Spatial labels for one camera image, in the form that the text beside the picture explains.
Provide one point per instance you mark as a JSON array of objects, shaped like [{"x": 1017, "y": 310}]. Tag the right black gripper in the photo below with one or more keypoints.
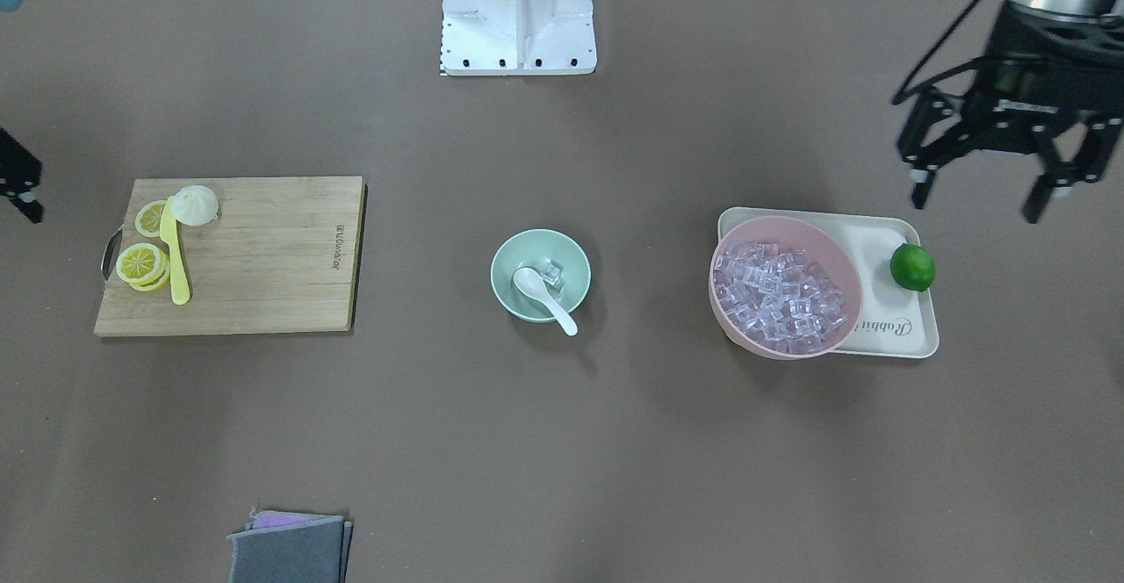
[{"x": 18, "y": 175}]

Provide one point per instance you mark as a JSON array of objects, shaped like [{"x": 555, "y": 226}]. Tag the bamboo cutting board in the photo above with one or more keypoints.
[{"x": 280, "y": 258}]

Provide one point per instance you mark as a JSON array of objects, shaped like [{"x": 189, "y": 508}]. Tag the beige rabbit tray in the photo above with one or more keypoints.
[{"x": 892, "y": 321}]

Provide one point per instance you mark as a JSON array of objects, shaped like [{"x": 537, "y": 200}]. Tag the green lime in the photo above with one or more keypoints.
[{"x": 912, "y": 268}]

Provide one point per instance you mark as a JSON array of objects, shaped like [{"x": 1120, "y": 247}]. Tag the pile of clear ice cubes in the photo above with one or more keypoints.
[{"x": 778, "y": 298}]

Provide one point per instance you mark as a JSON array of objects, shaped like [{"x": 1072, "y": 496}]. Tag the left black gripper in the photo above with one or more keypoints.
[{"x": 1039, "y": 84}]

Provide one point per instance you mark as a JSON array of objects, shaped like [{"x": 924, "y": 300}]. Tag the grey folded cloth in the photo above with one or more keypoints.
[{"x": 279, "y": 546}]

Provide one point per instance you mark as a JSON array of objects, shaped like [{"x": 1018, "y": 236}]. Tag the pink bowl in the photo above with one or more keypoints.
[{"x": 794, "y": 234}]

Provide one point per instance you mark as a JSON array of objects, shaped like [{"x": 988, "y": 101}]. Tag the white steamed bun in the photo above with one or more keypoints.
[{"x": 195, "y": 205}]

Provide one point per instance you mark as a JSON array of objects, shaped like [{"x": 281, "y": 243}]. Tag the white ceramic spoon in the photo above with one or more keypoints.
[{"x": 529, "y": 283}]

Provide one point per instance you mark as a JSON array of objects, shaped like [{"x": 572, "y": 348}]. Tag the mint green bowl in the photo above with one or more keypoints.
[{"x": 528, "y": 249}]

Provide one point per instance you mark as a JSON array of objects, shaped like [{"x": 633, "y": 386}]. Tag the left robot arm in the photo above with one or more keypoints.
[{"x": 1049, "y": 83}]

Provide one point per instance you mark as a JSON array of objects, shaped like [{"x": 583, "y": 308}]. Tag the upper lemon slice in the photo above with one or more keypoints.
[{"x": 149, "y": 218}]

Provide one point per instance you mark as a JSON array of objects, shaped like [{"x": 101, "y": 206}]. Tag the clear ice cube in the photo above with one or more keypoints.
[{"x": 552, "y": 275}]

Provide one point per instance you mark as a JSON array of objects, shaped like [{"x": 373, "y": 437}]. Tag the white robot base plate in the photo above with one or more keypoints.
[{"x": 517, "y": 38}]

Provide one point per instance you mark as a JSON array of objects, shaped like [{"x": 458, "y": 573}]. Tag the yellow plastic knife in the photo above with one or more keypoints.
[{"x": 169, "y": 234}]

